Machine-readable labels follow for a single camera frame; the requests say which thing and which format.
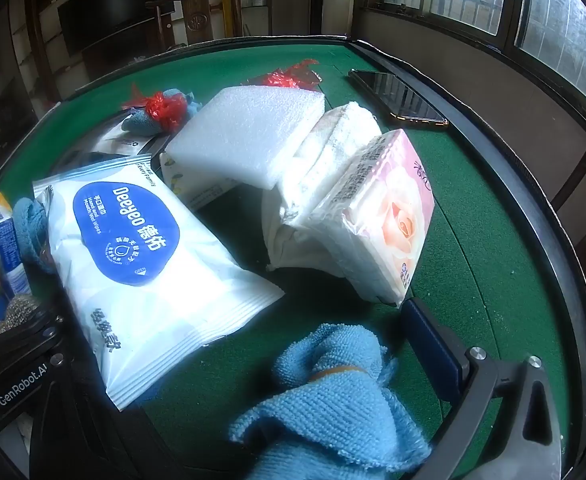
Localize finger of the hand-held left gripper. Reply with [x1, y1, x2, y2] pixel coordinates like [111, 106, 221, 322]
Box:
[0, 310, 68, 368]

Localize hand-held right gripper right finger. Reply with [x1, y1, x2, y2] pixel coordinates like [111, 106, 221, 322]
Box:
[401, 297, 562, 480]

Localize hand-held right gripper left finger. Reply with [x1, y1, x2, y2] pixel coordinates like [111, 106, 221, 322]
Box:
[33, 346, 184, 480]

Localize light blue microfiber cloth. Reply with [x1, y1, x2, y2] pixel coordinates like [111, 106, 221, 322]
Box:
[228, 322, 432, 480]

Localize pink rose tissue pack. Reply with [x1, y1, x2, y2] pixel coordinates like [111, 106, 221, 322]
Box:
[309, 128, 436, 307]

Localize white wet wipes pack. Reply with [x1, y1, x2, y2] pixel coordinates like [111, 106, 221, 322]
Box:
[32, 154, 286, 411]

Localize clear bag of white cotton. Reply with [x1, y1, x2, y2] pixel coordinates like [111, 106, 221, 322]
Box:
[262, 101, 384, 273]

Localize leaf print tissue pack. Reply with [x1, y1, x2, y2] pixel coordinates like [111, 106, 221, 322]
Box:
[159, 152, 238, 211]

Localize white foam sheet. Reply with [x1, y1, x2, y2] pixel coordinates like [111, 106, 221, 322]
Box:
[164, 86, 326, 191]

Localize red plastic bag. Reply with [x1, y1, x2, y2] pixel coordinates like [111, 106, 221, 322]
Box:
[240, 58, 324, 90]

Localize steel wool scourer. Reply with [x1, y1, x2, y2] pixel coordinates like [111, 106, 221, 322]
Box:
[0, 294, 41, 338]

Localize blue and white packet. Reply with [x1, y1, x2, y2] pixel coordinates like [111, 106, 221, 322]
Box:
[0, 203, 30, 297]

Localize dark blue cloth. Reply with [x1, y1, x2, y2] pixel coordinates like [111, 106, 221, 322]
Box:
[12, 196, 56, 273]

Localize white paper card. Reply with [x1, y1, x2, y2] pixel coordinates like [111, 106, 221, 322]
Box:
[100, 129, 154, 157]

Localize black smartphone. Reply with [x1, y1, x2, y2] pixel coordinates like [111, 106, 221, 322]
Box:
[348, 68, 450, 131]

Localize black television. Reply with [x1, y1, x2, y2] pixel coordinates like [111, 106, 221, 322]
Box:
[57, 0, 176, 57]

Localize carved wooden chair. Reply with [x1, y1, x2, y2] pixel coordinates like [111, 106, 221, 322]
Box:
[153, 0, 254, 46]

